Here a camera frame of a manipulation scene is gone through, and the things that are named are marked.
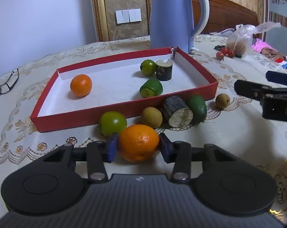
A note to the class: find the large orange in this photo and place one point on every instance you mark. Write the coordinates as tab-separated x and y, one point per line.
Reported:
138	143

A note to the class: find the small orange in tray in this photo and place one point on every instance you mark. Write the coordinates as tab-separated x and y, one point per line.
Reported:
81	85

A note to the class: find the gold picture frame moulding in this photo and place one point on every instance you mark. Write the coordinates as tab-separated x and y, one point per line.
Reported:
107	27

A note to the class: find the blue electric kettle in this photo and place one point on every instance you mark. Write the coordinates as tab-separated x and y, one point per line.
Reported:
172	23

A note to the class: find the brown longan fruit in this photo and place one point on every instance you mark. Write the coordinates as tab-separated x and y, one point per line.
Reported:
222	101
151	117

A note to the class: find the green avocado-like fruit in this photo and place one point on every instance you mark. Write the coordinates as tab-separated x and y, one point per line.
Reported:
196	104

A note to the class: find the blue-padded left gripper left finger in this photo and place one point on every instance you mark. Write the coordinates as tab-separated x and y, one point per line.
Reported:
105	151

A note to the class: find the white wall switch panel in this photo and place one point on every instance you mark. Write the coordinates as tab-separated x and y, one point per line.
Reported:
128	16

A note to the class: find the red cardboard tray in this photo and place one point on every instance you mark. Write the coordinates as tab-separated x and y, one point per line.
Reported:
116	82

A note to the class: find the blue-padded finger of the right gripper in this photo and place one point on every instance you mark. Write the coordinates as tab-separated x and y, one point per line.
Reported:
276	77

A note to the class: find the cut green fruit in tray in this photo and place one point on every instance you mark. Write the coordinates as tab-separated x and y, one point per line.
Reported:
151	88

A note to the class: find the black eyeglasses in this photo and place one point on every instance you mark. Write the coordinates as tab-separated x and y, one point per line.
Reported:
10	83

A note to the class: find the cherry tomato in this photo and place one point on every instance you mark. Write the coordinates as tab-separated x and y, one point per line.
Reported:
231	54
219	56
224	50

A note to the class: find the plastic bag with nuts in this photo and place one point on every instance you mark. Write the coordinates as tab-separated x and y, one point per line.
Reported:
241	41

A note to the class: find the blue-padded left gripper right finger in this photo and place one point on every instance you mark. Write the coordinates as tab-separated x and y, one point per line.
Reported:
169	150

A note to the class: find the wooden bed headboard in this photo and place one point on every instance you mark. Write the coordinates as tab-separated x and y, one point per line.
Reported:
225	14

